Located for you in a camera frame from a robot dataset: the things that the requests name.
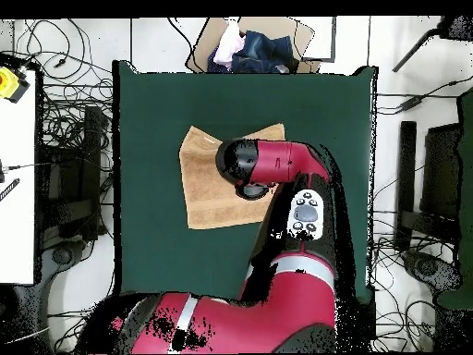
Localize black cable tangle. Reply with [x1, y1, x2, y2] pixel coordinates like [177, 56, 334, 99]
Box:
[47, 299, 97, 355]
[12, 18, 115, 149]
[370, 173, 457, 352]

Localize pink garment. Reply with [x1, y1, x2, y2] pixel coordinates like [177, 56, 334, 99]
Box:
[212, 19, 248, 71]

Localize black ribbed strap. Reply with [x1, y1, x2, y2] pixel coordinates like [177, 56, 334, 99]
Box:
[0, 177, 21, 203]

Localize black flat panel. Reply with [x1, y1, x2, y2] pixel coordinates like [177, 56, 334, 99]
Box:
[420, 122, 462, 219]

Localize grey round stand base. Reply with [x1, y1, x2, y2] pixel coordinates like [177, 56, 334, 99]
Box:
[38, 236, 90, 354]
[400, 249, 463, 297]

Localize orange terry towel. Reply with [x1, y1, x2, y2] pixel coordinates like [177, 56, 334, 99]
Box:
[178, 122, 286, 230]

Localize dark green table cloth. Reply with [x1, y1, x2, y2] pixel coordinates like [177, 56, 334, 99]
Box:
[111, 59, 380, 304]

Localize yellow emergency stop button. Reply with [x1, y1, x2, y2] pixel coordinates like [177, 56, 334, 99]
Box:
[0, 66, 31, 104]

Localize white desk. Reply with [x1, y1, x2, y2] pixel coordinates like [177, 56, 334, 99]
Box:
[0, 69, 37, 286]

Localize black upright bar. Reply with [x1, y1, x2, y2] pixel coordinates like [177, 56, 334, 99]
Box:
[394, 120, 418, 252]

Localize blue denim jeans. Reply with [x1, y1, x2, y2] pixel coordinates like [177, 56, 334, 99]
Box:
[206, 30, 300, 74]

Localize black tripod leg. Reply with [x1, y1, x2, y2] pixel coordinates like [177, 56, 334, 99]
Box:
[391, 15, 473, 73]

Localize black cable with plug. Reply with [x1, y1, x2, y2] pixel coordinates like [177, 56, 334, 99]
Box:
[376, 75, 473, 114]

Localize brown cardboard box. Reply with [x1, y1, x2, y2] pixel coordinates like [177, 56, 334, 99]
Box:
[185, 16, 322, 74]

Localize black equipment stand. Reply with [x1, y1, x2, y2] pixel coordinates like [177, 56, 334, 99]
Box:
[36, 104, 114, 243]

